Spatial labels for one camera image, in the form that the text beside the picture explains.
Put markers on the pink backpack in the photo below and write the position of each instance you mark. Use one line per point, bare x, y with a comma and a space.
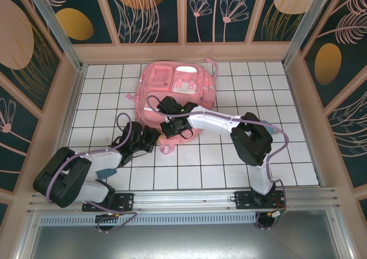
172, 78

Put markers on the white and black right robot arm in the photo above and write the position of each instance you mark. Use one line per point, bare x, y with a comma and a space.
215, 121

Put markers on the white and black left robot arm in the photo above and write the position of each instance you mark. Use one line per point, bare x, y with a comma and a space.
100, 160

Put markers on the teal snap wallet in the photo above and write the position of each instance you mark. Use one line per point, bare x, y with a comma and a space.
107, 173

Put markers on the grey metal front panel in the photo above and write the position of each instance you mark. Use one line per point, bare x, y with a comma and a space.
183, 241

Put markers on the green circuit board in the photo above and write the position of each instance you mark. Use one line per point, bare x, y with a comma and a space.
277, 214

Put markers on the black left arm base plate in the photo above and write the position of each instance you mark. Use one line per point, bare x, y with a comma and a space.
126, 200

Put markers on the aluminium front rail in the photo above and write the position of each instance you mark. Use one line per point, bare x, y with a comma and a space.
183, 200

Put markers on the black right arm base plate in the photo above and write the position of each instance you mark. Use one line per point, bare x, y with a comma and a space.
243, 199

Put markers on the aluminium corner post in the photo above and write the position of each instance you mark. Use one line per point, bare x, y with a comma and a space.
54, 27
304, 24

